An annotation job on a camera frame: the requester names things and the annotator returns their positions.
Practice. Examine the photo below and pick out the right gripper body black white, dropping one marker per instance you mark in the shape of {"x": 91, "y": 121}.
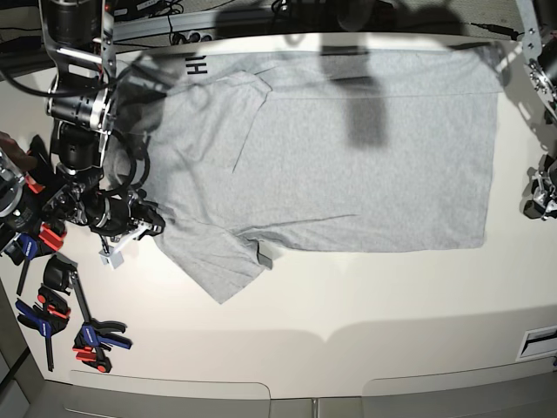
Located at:
{"x": 112, "y": 218}

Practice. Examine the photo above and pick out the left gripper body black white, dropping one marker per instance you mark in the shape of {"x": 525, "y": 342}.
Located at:
{"x": 541, "y": 203}

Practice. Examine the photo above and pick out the grey T-shirt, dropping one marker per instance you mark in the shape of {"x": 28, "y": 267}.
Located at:
{"x": 366, "y": 152}

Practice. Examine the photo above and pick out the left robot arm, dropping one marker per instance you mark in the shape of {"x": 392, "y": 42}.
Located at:
{"x": 532, "y": 52}

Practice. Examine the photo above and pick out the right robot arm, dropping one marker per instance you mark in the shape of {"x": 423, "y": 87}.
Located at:
{"x": 82, "y": 100}

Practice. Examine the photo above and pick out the top bar clamp blue red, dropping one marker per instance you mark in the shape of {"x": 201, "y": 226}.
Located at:
{"x": 42, "y": 175}

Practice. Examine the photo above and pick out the long bar clamp blue red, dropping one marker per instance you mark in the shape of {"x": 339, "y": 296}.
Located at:
{"x": 95, "y": 338}

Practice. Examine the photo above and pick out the white label plate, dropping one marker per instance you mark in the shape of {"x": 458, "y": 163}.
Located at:
{"x": 538, "y": 343}

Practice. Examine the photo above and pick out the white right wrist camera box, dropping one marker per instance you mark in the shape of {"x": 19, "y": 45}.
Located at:
{"x": 111, "y": 258}

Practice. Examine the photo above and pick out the aluminium frame rail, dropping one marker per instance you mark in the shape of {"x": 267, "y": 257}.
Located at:
{"x": 155, "y": 26}

